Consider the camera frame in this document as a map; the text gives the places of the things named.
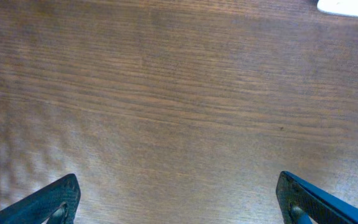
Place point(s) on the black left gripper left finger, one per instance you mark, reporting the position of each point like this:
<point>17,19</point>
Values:
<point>55,203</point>

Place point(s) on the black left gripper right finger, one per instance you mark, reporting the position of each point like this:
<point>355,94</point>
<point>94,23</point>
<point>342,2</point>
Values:
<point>303,202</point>

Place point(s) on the white barcode scanner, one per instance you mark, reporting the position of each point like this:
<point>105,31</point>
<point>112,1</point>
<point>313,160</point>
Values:
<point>339,7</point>

